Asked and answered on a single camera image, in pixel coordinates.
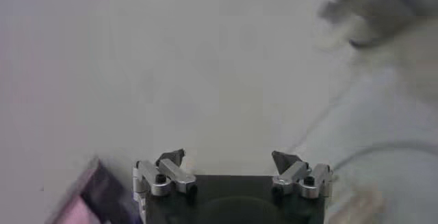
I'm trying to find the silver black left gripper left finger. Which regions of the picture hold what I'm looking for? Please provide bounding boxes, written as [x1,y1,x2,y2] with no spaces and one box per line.
[132,148,198,199]

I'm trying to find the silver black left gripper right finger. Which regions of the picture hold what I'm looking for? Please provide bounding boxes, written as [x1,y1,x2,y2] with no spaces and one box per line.
[271,149,334,199]

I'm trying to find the steel perforated steamer basket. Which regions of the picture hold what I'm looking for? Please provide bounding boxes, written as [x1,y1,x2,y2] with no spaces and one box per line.
[318,0,438,48]

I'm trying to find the black open laptop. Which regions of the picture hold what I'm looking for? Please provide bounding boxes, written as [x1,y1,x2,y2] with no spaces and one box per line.
[44,156,144,224]

